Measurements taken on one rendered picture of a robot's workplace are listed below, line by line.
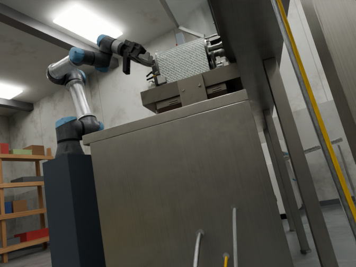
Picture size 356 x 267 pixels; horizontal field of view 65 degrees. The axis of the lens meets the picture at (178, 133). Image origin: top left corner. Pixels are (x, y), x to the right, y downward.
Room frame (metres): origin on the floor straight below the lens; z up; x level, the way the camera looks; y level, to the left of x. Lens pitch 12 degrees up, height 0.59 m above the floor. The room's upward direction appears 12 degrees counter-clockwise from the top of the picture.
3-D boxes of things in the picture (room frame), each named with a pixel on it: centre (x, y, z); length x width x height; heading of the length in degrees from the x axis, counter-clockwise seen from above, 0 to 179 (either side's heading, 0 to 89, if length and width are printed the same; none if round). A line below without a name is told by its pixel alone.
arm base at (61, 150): (1.48, 0.60, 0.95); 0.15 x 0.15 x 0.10
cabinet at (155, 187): (2.22, -0.27, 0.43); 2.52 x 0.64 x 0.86; 166
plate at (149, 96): (1.11, -0.10, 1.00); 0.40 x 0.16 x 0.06; 76
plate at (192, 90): (1.01, -0.09, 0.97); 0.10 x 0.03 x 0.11; 76
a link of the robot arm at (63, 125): (1.49, 0.59, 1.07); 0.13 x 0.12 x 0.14; 137
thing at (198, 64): (1.23, -0.09, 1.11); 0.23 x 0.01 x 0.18; 76
